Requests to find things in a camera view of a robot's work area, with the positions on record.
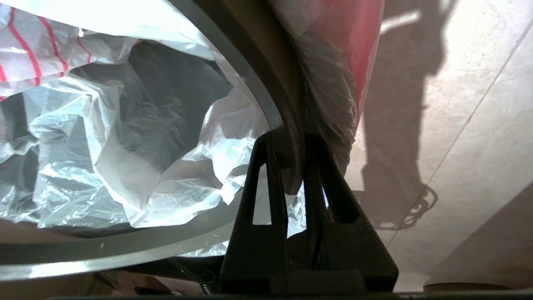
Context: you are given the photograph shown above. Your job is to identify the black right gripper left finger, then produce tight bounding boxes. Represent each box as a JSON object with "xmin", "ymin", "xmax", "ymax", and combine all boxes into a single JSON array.
[{"xmin": 220, "ymin": 131, "xmax": 291, "ymax": 293}]

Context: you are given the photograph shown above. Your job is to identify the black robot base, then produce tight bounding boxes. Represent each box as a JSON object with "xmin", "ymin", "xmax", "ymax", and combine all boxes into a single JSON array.
[{"xmin": 96, "ymin": 255, "xmax": 226, "ymax": 296}]

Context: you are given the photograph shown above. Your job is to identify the grey bin retaining ring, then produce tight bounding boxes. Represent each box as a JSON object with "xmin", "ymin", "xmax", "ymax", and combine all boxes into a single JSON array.
[{"xmin": 0, "ymin": 0, "xmax": 305, "ymax": 280}]

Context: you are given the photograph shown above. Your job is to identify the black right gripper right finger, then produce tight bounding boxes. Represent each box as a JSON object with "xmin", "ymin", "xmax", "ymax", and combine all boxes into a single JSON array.
[{"xmin": 304, "ymin": 133, "xmax": 399, "ymax": 293}]

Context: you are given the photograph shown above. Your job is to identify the new red-printed plastic bag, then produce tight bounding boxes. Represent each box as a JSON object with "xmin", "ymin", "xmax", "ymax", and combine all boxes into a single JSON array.
[{"xmin": 0, "ymin": 0, "xmax": 386, "ymax": 258}]

